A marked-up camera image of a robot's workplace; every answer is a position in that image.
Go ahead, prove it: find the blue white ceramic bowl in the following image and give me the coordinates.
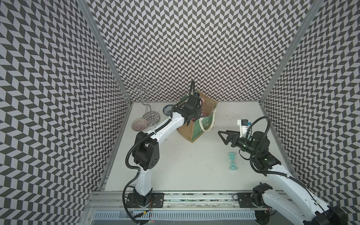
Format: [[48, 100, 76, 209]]
[[163, 104, 174, 116]]

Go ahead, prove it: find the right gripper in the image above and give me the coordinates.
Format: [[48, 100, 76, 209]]
[[218, 130, 258, 157]]

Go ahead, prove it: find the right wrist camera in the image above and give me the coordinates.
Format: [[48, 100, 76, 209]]
[[237, 119, 252, 138]]

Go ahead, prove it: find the metal base rail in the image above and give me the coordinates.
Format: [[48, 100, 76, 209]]
[[84, 191, 269, 211]]

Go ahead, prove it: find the silver wire stand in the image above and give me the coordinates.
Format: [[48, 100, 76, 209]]
[[125, 76, 160, 127]]

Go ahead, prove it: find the green canvas Christmas bag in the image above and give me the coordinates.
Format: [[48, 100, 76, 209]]
[[177, 90, 218, 143]]

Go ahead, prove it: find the pink hourglass front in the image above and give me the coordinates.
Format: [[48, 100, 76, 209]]
[[200, 111, 209, 118]]

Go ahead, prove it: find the pink glass bowl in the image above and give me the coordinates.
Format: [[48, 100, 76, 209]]
[[131, 118, 148, 132]]

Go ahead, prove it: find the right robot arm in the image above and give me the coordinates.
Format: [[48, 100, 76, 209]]
[[218, 116, 348, 225]]

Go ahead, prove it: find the green hourglass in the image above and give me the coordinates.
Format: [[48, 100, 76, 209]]
[[228, 152, 238, 171]]

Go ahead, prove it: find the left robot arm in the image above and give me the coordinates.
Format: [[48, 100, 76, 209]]
[[124, 80, 203, 207]]

